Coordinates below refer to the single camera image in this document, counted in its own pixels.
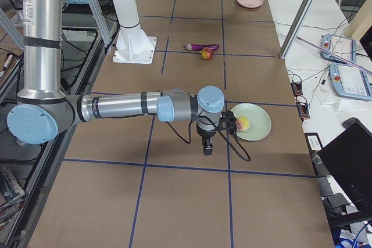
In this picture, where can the stack of books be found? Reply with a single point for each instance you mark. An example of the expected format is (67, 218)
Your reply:
(12, 195)

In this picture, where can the pink plate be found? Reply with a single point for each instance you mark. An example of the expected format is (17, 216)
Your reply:
(250, 3)

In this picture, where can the teach pendant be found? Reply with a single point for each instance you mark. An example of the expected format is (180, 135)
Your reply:
(342, 46)
(349, 82)

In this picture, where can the green pink peach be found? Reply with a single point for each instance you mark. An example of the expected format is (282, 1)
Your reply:
(242, 124)

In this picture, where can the purple eggplant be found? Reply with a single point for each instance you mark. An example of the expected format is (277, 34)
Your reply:
(199, 47)

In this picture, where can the aluminium frame post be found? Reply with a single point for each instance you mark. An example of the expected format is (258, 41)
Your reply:
(295, 27)

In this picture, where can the black computer mouse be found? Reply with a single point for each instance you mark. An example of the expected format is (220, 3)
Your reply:
(347, 123)

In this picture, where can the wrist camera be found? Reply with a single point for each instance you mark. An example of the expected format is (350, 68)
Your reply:
(227, 122)

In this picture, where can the lower teach pendant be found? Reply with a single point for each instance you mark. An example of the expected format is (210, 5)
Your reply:
(349, 82)

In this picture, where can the upper teach pendant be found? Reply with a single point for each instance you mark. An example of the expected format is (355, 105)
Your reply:
(342, 46)

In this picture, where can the black monitor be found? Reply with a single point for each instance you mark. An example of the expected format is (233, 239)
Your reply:
(348, 160)

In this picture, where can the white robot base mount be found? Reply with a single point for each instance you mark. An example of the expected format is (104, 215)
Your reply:
(133, 45)

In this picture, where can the green plate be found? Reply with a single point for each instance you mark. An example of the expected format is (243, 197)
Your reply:
(259, 120)

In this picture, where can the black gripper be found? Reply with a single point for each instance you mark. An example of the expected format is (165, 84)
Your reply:
(206, 136)

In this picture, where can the red yellow pomegranate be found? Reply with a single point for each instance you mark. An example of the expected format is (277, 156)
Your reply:
(206, 53)

